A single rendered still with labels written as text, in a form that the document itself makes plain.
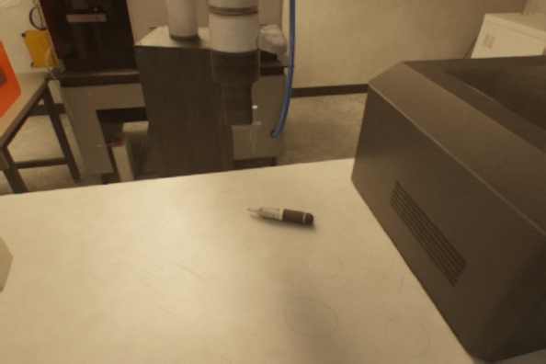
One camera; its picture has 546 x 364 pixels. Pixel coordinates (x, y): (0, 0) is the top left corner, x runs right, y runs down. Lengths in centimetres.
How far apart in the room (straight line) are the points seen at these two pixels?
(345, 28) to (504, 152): 310
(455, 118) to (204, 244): 48
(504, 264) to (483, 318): 9
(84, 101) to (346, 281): 182
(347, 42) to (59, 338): 333
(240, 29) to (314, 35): 295
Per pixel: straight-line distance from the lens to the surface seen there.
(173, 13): 121
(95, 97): 217
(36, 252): 80
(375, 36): 372
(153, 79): 121
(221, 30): 53
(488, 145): 55
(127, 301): 65
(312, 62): 353
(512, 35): 375
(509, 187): 51
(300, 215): 73
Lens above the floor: 141
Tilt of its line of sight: 36 degrees down
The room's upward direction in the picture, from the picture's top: 2 degrees clockwise
